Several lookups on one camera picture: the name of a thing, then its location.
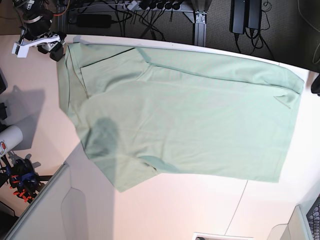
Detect blue orange clamp pile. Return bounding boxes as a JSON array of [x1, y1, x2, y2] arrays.
[[0, 156, 41, 204]]

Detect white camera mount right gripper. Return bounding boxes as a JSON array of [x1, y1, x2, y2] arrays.
[[11, 34, 61, 58]]

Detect grey aluminium table leg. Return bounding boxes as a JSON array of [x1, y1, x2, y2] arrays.
[[184, 0, 212, 47]]

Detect grey cable right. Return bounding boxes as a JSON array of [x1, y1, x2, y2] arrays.
[[297, 0, 320, 66]]

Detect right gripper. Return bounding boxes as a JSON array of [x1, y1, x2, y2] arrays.
[[23, 16, 66, 62]]

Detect black power adapter right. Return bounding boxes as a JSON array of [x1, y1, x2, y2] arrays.
[[229, 0, 262, 35]]

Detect white cylinder with logo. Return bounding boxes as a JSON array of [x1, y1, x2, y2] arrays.
[[0, 125, 23, 157]]

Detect black power strip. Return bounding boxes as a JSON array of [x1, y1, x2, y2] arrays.
[[138, 0, 189, 12]]

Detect grey panel bottom right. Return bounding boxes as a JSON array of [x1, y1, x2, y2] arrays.
[[267, 196, 320, 240]]

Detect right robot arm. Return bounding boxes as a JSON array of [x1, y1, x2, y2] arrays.
[[11, 0, 67, 62]]

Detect light green T-shirt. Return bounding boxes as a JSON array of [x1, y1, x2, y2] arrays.
[[57, 43, 304, 192]]

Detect black device left edge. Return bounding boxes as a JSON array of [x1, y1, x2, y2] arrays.
[[0, 71, 8, 121]]

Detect grey partition panel left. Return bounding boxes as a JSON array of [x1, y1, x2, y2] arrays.
[[0, 162, 87, 240]]

